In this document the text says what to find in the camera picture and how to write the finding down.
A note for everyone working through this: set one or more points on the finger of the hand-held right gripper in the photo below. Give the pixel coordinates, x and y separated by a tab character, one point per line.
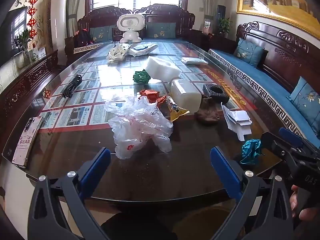
273	143
291	137

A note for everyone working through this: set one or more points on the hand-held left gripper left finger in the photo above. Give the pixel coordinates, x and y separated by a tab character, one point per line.
96	166

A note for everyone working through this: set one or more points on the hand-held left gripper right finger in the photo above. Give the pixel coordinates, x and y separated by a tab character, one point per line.
225	170

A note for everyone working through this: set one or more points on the teal paper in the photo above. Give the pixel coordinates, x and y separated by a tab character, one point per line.
251	151

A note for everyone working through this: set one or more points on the white paper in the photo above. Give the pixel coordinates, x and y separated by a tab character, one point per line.
237	122

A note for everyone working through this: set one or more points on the yellow trash bin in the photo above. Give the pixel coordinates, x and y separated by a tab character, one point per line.
200	222

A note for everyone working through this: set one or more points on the clear plastic bag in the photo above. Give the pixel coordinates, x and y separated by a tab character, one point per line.
140	127

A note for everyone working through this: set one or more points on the yellow snack wrapper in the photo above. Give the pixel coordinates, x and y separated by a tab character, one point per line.
176	110

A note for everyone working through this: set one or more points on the translucent white plastic jug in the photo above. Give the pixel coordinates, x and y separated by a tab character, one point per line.
186	93

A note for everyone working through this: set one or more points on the red paper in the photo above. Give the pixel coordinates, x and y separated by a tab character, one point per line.
152	96

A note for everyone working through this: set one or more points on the person's right hand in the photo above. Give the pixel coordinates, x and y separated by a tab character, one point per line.
298	205

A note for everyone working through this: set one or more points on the blue embroidered cushion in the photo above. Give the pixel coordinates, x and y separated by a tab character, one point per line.
161	30
101	34
306	102
248	52

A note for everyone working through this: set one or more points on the brown sock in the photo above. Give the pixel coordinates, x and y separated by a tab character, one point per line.
207	112

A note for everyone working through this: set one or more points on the printed table mat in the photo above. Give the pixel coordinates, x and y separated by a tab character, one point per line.
82	97

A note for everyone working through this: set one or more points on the smartphone with patterned case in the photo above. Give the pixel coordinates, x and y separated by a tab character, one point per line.
26	142

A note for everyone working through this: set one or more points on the long carved wooden sofa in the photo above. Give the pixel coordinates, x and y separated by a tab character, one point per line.
280	62

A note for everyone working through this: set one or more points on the green crumpled paper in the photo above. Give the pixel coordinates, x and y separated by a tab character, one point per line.
141	77

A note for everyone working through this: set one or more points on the carved wooden cabinet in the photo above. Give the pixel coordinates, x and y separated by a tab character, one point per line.
22	85

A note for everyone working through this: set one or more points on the white folded packet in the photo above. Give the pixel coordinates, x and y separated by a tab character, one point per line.
194	60

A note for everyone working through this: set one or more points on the white spotted bag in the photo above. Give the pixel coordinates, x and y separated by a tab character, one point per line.
117	52

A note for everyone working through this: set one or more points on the white foam block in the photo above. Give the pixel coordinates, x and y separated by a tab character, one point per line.
162	67

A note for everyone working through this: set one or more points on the white and blue packet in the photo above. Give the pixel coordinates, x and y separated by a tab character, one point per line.
142	49

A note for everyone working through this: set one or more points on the wooden corner table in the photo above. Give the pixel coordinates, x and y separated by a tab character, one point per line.
200	41

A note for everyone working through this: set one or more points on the small box on cabinet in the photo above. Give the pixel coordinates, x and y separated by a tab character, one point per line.
37	53

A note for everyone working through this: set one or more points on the potted green plant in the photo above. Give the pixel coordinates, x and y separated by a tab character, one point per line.
225	25

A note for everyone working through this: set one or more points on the black bag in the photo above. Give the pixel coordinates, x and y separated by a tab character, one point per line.
84	38

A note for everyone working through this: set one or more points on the gold framed tree painting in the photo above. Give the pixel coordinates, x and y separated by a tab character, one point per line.
277	0

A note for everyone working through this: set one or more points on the green plant in vase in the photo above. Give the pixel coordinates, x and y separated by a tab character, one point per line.
23	42

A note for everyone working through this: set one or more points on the white robot toy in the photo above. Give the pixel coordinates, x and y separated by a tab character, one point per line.
130	25

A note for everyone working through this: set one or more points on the white standing air conditioner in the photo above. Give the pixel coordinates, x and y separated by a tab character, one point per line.
58	17

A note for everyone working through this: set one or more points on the television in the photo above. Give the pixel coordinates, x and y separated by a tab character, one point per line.
15	32

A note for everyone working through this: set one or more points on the red knot decoration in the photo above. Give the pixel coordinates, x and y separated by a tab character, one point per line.
32	17

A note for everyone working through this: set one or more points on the carved wooden sofa by window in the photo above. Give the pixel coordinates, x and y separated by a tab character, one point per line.
170	15

